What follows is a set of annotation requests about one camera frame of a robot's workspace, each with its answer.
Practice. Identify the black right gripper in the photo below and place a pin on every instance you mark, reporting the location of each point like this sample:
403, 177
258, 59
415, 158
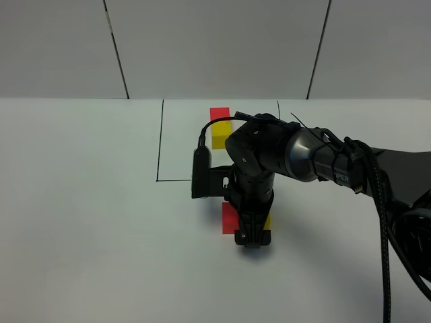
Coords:
252, 197

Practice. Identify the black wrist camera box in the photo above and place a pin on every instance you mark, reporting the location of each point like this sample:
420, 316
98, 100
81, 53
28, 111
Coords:
207, 181

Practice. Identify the yellow template block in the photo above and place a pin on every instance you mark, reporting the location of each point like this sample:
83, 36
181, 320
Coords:
220, 131

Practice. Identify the red template block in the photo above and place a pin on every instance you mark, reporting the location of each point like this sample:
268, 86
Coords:
219, 112

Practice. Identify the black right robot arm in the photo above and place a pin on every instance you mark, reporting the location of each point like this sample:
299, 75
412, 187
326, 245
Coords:
264, 147

